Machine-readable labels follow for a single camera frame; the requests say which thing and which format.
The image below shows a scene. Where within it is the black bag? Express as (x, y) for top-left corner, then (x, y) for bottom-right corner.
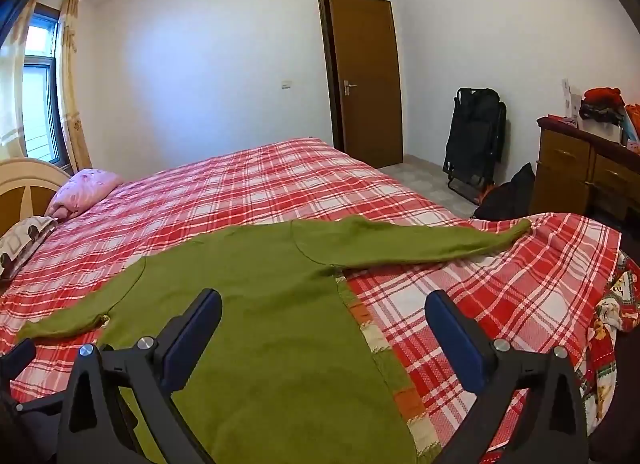
(472, 162), (537, 221)
(442, 88), (508, 207)

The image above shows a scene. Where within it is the red plaid bed sheet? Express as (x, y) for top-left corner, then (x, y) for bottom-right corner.
(0, 136), (623, 464)

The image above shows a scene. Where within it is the white card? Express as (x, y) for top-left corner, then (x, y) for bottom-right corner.
(561, 78), (583, 120)

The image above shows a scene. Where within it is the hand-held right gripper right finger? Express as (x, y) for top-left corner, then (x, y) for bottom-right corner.
(424, 289), (591, 464)

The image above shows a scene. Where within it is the wooden bed headboard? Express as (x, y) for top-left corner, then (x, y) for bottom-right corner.
(0, 159), (73, 240)

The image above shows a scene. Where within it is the red cloth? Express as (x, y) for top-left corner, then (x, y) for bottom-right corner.
(582, 87), (623, 105)

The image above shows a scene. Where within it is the pink pillow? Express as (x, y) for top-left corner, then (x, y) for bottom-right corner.
(45, 169), (125, 220)

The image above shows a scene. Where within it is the dark clothes pile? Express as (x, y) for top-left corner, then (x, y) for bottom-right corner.
(580, 103), (626, 123)

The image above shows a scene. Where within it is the yellow floral curtain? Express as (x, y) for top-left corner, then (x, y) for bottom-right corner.
(55, 0), (93, 175)

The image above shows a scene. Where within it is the brown wooden desk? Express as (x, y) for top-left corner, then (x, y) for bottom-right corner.
(531, 115), (640, 225)

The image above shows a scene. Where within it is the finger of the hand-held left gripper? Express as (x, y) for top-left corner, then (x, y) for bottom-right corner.
(0, 339), (37, 386)

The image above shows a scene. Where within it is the beige patterned pillow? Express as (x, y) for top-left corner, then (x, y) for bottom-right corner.
(0, 215), (58, 282)

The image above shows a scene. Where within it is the sheer white curtain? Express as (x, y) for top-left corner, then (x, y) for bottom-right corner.
(0, 0), (41, 160)

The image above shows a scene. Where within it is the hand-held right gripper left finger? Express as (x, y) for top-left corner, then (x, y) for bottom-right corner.
(55, 288), (223, 464)

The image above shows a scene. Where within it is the printed blanket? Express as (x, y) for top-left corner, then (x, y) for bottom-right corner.
(575, 249), (640, 440)

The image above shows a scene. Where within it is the green striped knit sweater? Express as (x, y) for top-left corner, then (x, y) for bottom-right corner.
(15, 216), (532, 464)

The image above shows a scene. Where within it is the window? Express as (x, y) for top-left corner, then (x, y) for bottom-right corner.
(22, 11), (66, 165)

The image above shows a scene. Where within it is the brown wooden door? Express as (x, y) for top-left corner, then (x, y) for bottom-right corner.
(317, 0), (405, 170)

